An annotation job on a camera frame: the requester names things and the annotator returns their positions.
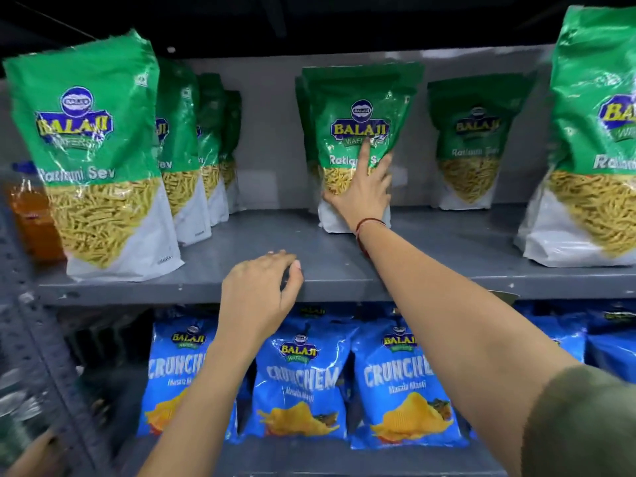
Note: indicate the person's right hand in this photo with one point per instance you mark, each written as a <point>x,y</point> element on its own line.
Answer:
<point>362,198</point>

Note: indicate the person's left hand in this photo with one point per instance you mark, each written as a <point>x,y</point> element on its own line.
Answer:
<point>258,298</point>

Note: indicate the grey metal shelf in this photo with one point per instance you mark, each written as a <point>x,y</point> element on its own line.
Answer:
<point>323,273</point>

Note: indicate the green sev packet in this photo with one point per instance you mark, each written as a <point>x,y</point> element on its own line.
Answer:
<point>591,193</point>
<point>348,94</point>

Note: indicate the green sev packets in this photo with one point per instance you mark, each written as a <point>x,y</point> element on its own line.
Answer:
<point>94,144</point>

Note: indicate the person's right forearm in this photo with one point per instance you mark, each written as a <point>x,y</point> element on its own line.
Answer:
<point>447,332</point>

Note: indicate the person's left forearm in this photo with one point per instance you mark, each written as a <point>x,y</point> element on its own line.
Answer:
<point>199,417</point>

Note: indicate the row of blue Crunchem packets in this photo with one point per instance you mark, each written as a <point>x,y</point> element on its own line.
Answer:
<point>303,372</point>

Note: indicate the orange drink bottle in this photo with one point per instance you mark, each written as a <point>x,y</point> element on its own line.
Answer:
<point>35,218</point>

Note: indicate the olive green sleeve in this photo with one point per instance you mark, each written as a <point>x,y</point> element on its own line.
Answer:
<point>586,427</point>

